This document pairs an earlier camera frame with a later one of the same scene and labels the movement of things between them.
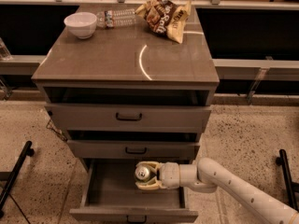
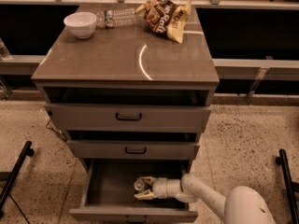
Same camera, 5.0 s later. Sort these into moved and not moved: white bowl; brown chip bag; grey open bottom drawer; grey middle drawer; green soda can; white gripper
Moved: white gripper; green soda can
Not moved: brown chip bag; white bowl; grey open bottom drawer; grey middle drawer
